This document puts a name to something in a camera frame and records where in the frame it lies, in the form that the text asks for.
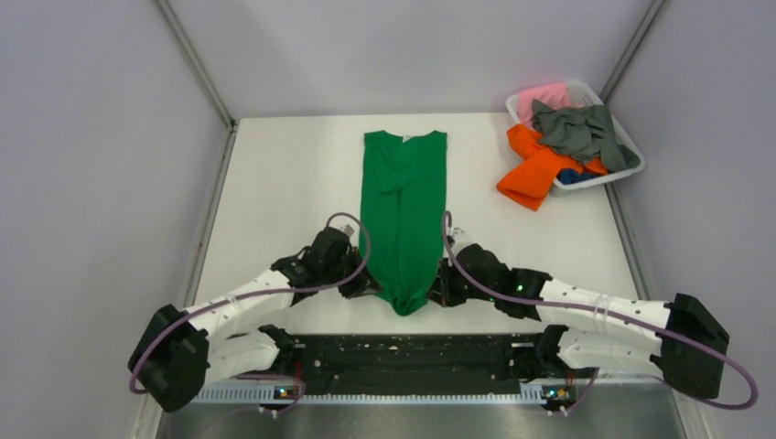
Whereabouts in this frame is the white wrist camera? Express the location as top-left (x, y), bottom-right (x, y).
top-left (447, 228), bottom-right (468, 244)
top-left (338, 224), bottom-right (357, 241)

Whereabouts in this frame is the white slotted cable duct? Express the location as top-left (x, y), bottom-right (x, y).
top-left (193, 383), bottom-right (570, 405)

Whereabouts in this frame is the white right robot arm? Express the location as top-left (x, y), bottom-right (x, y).
top-left (433, 243), bottom-right (729, 399)

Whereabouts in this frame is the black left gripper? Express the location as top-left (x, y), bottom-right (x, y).
top-left (322, 246), bottom-right (383, 299)

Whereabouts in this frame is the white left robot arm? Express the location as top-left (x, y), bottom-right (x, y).
top-left (128, 225), bottom-right (368, 412)

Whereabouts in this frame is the aluminium frame rail left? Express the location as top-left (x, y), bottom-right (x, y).
top-left (151, 0), bottom-right (239, 344)

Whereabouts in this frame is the pink t shirt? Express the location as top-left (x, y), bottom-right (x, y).
top-left (517, 82), bottom-right (572, 128)

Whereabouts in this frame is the white plastic laundry bin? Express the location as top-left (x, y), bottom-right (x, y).
top-left (505, 79), bottom-right (648, 193)

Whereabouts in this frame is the orange t shirt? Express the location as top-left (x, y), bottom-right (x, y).
top-left (496, 123), bottom-right (609, 211)

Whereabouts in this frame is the grey t shirt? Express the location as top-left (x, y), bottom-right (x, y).
top-left (532, 100), bottom-right (641, 173)

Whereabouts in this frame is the aluminium frame rail right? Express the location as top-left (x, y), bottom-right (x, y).
top-left (598, 0), bottom-right (671, 340)

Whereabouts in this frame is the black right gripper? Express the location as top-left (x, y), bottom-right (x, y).
top-left (426, 255), bottom-right (498, 307)

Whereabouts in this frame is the blue t shirt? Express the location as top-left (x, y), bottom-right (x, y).
top-left (556, 168), bottom-right (599, 186)

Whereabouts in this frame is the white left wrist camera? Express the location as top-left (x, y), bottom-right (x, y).
top-left (338, 224), bottom-right (357, 241)

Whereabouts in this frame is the green t shirt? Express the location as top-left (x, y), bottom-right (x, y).
top-left (360, 131), bottom-right (447, 316)

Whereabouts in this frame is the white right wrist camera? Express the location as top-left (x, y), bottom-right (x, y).
top-left (447, 228), bottom-right (468, 244)

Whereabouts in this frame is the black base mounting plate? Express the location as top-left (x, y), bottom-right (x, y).
top-left (268, 334), bottom-right (593, 396)

